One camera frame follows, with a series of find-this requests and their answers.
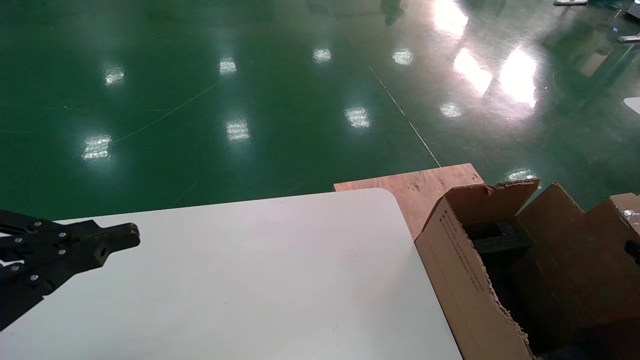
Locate wooden pallet board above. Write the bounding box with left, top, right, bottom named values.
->
left=333, top=163, right=485, bottom=241

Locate black foam insert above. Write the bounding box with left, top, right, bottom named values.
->
left=472, top=221, right=536, bottom=257

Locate big open cardboard box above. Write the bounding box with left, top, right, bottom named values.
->
left=414, top=178, right=640, bottom=360

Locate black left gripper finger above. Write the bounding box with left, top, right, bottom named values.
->
left=0, top=249, right=110, bottom=332
left=0, top=210, right=141, bottom=264

